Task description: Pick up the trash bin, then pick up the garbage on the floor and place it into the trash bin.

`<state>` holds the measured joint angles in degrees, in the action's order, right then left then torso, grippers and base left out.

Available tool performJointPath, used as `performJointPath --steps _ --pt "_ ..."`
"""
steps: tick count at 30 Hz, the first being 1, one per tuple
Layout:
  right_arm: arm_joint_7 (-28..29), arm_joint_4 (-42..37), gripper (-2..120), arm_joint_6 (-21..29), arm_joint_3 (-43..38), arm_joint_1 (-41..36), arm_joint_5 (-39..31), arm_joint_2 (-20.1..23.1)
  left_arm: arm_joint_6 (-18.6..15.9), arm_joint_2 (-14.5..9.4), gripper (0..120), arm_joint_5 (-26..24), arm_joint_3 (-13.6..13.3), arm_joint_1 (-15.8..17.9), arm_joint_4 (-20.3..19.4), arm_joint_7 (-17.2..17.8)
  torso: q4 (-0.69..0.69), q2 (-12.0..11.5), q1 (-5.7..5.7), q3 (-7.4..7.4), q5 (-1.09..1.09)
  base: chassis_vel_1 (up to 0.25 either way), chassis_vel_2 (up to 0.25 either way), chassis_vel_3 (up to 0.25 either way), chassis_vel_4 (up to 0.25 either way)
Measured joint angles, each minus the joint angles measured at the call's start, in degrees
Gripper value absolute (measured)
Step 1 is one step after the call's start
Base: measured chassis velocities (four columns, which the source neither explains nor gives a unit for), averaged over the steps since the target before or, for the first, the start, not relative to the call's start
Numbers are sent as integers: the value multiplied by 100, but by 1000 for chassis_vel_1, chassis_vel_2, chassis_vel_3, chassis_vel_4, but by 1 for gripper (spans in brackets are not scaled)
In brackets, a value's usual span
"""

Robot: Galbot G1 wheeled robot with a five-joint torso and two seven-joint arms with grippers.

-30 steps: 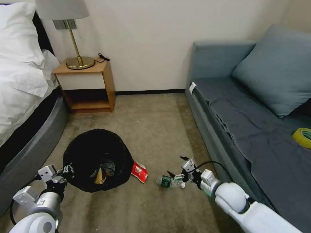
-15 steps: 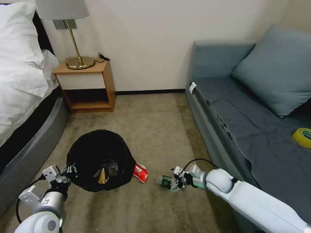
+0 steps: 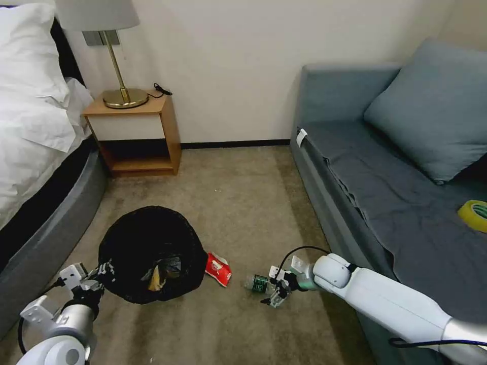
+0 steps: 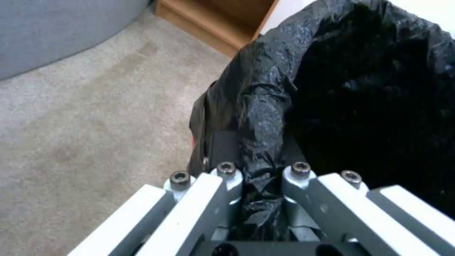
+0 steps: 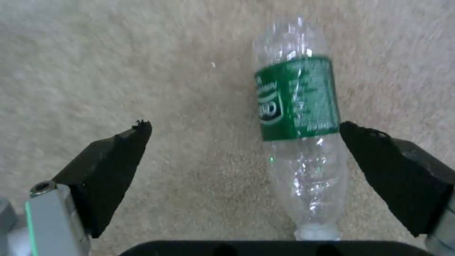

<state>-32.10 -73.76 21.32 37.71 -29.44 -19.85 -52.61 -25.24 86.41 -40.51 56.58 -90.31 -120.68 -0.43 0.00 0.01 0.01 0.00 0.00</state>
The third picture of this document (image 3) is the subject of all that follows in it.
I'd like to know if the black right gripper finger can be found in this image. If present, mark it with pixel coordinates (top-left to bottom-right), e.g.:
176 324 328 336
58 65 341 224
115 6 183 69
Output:
270 287 291 309
260 288 281 306

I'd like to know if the clear bottle with green label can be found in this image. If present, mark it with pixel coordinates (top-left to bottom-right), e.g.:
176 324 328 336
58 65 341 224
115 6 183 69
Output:
244 273 282 296

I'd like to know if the black trash bin with bag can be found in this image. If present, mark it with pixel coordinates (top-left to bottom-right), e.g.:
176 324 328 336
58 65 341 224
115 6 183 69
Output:
97 205 208 305

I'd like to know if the yellow wrapper trash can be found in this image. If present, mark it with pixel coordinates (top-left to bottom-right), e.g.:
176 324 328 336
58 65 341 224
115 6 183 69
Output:
141 265 169 293

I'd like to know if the red snack packet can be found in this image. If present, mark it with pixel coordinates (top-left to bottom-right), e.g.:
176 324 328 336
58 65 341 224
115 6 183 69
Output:
204 251 233 289

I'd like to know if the white bed sheet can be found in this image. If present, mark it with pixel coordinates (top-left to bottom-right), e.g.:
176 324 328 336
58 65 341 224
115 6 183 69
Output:
0 76 95 231

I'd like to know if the dark grey sofa cover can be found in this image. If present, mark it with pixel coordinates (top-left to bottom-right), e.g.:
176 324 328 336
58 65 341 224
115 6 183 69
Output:
299 120 487 326

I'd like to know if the wooden nightstand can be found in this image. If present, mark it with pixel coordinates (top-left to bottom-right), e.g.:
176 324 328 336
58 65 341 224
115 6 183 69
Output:
82 92 183 178

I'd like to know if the brass lamp with white shade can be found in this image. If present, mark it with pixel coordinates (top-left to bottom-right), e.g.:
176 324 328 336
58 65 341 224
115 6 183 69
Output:
55 0 150 110

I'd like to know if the yellow tape roll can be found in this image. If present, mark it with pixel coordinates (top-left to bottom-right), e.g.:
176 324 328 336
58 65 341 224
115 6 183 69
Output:
457 199 487 234

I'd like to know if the grey-blue sofa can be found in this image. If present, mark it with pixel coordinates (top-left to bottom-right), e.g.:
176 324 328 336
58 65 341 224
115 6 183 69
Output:
289 37 487 365

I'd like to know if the blue sofa cushion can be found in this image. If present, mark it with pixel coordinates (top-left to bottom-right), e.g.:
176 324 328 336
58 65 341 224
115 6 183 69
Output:
363 37 487 186

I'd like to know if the black headboard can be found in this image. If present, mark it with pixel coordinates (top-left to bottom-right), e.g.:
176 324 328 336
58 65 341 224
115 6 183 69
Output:
50 16 87 90

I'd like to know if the white pillow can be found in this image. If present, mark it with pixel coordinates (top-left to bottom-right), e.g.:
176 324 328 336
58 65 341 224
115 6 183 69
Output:
0 3 72 128

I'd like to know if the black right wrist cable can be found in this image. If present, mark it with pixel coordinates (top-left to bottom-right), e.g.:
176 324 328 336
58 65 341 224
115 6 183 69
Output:
276 246 331 280

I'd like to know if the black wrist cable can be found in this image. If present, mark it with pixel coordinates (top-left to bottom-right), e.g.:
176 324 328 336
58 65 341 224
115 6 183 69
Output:
16 279 65 356
276 246 331 280

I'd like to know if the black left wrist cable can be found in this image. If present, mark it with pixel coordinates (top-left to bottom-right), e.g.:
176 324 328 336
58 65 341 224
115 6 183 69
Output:
16 279 65 356

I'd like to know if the grey padded bed frame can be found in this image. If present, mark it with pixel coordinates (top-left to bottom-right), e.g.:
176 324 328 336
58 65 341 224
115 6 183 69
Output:
0 146 110 341

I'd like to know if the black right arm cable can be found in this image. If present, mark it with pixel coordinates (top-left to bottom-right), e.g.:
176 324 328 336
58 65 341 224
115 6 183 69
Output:
387 336 487 349

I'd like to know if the thin black lamp cable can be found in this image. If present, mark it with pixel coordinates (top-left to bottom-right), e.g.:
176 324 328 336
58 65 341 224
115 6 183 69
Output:
146 82 172 101

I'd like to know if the grey wall switch panel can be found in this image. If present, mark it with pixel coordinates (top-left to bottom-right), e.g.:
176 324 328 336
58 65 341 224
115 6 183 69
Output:
81 30 123 48

